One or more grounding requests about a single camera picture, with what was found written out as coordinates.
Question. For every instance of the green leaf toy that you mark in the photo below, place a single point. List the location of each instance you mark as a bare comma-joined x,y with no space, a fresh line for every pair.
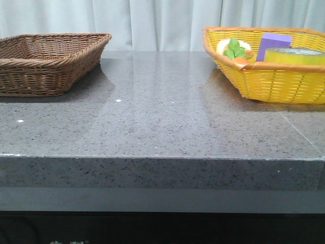
234,50

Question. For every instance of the yellow woven basket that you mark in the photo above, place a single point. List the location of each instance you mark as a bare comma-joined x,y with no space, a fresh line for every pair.
270,82

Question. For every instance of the orange carrot toy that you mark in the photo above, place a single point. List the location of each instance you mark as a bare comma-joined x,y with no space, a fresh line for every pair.
244,60

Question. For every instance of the yellow packing tape roll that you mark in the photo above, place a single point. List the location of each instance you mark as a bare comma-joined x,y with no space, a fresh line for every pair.
294,56

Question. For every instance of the brown wicker basket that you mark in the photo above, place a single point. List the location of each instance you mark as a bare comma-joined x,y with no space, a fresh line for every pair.
47,65

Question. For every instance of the purple foam block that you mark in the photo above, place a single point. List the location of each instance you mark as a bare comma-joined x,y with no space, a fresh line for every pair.
272,40

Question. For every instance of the white curtain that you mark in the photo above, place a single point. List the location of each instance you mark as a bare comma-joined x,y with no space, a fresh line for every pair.
155,25

